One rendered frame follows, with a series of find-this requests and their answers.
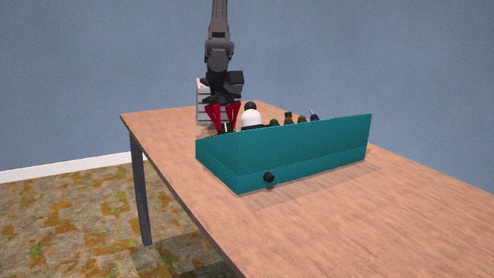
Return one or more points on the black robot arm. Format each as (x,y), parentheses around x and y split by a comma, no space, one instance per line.
(226,82)

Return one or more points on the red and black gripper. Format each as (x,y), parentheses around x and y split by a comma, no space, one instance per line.
(223,100)

